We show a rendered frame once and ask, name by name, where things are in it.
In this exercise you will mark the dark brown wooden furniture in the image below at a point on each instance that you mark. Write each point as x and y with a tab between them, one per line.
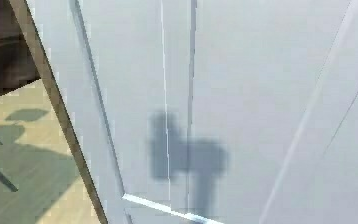
7	60

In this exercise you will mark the white panelled door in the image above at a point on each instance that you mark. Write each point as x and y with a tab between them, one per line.
253	83

